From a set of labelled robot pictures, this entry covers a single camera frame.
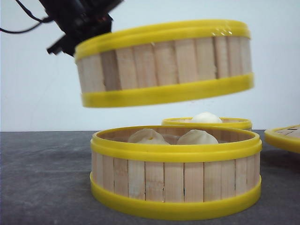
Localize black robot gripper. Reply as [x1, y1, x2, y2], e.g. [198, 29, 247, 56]
[40, 0, 122, 56]

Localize bamboo steamer basket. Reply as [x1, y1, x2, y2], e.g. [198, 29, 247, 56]
[161, 117, 252, 131]
[74, 19, 254, 108]
[90, 126, 262, 220]

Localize yellow rimmed steamer lid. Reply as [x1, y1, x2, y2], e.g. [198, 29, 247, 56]
[264, 125, 300, 154]

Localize left bun in front basket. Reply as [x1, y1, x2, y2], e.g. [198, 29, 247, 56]
[127, 128, 169, 145]

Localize bun in basket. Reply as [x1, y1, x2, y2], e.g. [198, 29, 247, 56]
[127, 128, 169, 145]
[191, 112, 222, 123]
[177, 129, 218, 145]

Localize bun in rear basket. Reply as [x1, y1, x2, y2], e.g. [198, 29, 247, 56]
[191, 112, 222, 123]

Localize right bun in front basket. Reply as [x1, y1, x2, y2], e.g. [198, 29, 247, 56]
[177, 129, 218, 145]

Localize black cable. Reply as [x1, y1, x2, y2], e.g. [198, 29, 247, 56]
[0, 0, 56, 34]

